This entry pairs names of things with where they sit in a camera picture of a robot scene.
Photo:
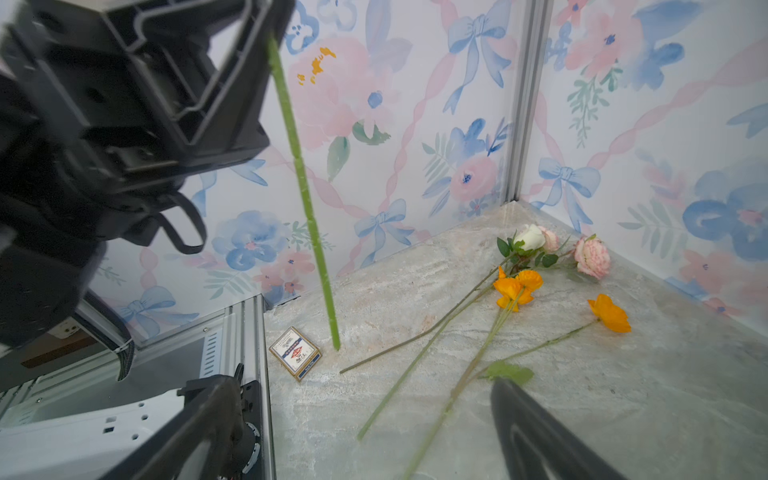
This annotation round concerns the pink rose flower stem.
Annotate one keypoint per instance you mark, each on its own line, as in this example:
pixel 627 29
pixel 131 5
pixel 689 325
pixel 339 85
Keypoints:
pixel 535 249

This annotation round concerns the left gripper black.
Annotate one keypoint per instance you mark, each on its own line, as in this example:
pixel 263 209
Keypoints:
pixel 148 91

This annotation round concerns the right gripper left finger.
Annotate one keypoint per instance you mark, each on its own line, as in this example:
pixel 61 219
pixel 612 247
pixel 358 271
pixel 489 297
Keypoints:
pixel 203 441

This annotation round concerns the aluminium rail frame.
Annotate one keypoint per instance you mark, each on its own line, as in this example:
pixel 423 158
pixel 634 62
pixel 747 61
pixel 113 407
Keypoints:
pixel 228 348

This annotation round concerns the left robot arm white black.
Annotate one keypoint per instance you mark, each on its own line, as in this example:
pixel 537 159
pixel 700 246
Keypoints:
pixel 55 229

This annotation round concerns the playing card box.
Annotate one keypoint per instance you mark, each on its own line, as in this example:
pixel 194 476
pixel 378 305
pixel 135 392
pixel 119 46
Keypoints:
pixel 295 353

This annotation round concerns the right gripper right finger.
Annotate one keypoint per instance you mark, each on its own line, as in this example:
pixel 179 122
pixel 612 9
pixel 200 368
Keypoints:
pixel 535 445

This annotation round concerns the orange ranunculus flower bunch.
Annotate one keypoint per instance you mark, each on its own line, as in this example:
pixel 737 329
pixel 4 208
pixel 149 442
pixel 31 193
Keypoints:
pixel 515 291

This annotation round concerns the cream yellow rose stem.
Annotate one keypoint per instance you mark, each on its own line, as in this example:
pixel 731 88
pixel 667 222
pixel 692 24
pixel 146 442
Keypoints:
pixel 283 94

